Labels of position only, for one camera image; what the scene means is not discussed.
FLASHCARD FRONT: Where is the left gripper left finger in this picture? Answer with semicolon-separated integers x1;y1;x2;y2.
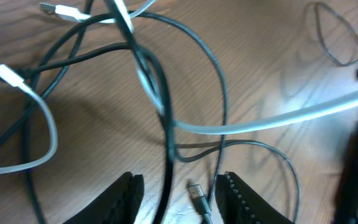
65;172;144;224

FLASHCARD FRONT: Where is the white cable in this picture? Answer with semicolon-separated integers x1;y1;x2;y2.
0;0;358;177

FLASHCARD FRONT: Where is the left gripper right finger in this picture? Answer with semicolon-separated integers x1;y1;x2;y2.
215;172;293;224

